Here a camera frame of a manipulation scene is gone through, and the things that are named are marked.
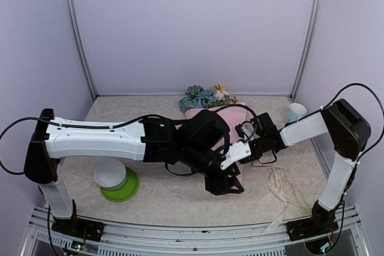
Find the left aluminium frame post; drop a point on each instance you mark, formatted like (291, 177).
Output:
(71, 7)

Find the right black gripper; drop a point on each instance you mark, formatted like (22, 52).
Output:
(256, 157)

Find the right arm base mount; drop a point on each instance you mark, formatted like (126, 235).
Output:
(306, 228)

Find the light blue mug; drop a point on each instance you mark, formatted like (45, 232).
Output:
(296, 112)

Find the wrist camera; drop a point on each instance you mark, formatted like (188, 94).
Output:
(243, 133)
(236, 152)

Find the blue fake flower bunch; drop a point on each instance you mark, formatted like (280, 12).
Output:
(197, 97)

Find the aluminium frame post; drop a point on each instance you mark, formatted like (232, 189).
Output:
(71, 7)
(315, 7)

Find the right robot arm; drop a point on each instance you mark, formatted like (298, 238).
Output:
(341, 124)

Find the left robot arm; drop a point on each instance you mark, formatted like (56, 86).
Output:
(148, 138)

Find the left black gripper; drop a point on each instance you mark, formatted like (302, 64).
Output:
(219, 186)

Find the pale pink fake flower stem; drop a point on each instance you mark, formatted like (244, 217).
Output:
(223, 100)

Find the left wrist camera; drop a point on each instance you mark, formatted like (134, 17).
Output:
(236, 152)

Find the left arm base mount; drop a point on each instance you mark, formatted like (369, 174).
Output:
(79, 228)

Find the yellow fake flower stem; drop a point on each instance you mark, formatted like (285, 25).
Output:
(223, 90)

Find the beige printed ribbon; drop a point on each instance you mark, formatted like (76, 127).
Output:
(281, 186)

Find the front aluminium rail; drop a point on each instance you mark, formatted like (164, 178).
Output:
(124, 237)

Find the pink wrapping paper sheet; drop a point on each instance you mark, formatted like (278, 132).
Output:
(233, 116)

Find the white ceramic bowl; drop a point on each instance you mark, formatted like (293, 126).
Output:
(110, 175)

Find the right aluminium frame post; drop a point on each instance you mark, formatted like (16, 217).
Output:
(315, 7)

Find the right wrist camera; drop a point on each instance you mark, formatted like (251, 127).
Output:
(243, 133)

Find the green plastic plate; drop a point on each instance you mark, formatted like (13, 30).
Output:
(126, 191)

